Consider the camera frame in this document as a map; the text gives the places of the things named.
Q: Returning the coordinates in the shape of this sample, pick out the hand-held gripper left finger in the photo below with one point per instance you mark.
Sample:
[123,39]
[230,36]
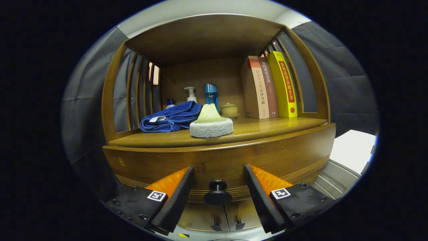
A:
[175,201]

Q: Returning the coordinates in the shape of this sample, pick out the beige orange book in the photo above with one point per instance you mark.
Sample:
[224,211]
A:
[255,90]

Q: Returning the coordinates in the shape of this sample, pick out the wooden countertop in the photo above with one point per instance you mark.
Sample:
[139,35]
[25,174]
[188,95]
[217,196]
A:
[267,129]

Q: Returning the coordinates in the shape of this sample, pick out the wooden cabinet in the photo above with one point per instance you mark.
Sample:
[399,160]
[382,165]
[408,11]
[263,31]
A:
[200,36]

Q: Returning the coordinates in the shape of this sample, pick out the tall blue glass bottle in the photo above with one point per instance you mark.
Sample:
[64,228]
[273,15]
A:
[211,95]

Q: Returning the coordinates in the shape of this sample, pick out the small white blue-capped bottle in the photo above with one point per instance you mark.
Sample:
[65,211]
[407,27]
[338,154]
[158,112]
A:
[170,104]

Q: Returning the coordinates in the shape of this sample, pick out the white pump bottle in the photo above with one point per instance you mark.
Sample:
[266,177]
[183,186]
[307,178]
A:
[191,97]

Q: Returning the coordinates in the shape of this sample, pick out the green scrub brush white pad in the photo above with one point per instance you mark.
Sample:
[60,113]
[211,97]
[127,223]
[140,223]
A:
[210,129]

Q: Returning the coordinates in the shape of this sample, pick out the yellow book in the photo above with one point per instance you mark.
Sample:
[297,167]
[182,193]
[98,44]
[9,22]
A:
[284,87]

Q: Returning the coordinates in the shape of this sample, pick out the black round drawer knob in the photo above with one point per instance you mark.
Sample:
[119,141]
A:
[217,197]

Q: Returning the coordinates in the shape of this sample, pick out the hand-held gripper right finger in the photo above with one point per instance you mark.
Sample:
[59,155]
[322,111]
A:
[262,201]

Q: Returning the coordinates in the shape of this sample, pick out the brown book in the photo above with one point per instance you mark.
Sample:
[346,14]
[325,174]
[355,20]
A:
[271,93]

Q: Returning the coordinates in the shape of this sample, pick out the yellow-green lidded teacup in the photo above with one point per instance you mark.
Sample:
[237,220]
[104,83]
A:
[229,109]

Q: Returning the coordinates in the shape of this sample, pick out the grey ribbed panel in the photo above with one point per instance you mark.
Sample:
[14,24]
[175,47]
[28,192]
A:
[334,177]

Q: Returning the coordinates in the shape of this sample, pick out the white table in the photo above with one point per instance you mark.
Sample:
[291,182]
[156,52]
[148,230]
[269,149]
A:
[351,150]

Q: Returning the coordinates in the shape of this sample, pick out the blue folded towel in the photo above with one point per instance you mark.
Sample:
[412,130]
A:
[174,117]

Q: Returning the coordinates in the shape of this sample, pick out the wooden drawer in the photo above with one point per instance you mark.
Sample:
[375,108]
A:
[234,157]

